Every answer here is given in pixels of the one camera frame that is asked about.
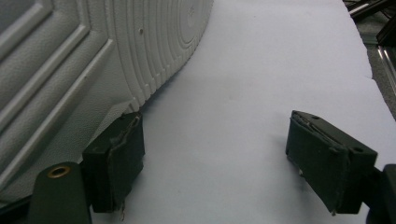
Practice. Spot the black metal stand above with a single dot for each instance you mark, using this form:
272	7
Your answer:
373	12

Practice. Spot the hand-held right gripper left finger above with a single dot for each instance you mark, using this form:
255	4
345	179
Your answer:
115	168

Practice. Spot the light blue table mat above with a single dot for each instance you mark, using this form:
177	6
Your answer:
243	93

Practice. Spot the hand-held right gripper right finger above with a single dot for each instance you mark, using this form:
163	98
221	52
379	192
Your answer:
323	161

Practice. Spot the aluminium floor rail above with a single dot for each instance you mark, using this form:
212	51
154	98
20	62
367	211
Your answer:
387	62

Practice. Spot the white sneaker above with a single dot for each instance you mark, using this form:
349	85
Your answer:
93	62

